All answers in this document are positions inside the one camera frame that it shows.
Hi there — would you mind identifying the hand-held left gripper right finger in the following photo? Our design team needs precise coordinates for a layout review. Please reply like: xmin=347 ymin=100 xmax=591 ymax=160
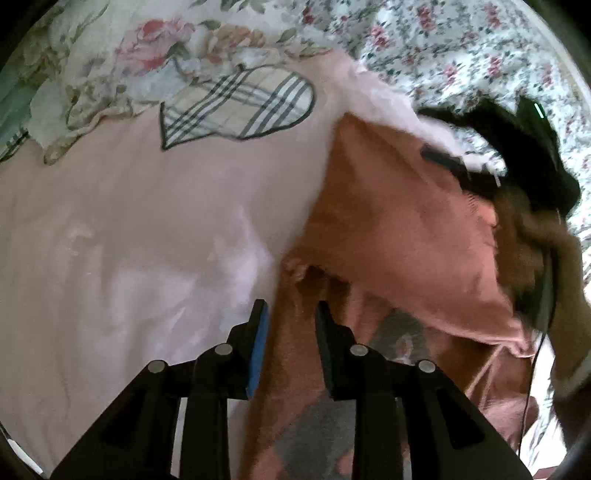
xmin=315 ymin=301 xmax=532 ymax=480

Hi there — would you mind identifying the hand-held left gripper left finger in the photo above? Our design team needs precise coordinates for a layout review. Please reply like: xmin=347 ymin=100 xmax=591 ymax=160
xmin=50 ymin=299 xmax=270 ymax=480

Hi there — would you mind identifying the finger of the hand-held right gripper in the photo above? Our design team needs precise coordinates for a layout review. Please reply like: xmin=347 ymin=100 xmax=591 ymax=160
xmin=420 ymin=144 xmax=472 ymax=182

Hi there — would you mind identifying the orange shirt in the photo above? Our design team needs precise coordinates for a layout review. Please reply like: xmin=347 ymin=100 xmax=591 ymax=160
xmin=240 ymin=113 xmax=541 ymax=480

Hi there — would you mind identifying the person's right forearm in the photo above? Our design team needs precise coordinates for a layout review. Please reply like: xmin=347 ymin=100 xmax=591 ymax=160
xmin=545 ymin=233 xmax=591 ymax=446

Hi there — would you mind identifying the person's right hand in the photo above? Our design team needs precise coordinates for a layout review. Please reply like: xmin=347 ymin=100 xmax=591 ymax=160
xmin=493 ymin=187 xmax=561 ymax=301

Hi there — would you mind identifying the small floral print quilt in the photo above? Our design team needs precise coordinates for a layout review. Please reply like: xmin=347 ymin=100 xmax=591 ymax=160
xmin=222 ymin=0 xmax=591 ymax=476

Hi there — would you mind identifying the pink heart print bedsheet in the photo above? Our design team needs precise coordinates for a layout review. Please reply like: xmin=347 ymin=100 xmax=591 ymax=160
xmin=0 ymin=48 xmax=416 ymax=480

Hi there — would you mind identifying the large rose print pillow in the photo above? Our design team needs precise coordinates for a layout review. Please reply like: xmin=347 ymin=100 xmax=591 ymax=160
xmin=9 ymin=0 xmax=333 ymax=164

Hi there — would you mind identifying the teal floral cloth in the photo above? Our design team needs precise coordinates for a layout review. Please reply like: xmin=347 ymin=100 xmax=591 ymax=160
xmin=0 ymin=69 xmax=43 ymax=158

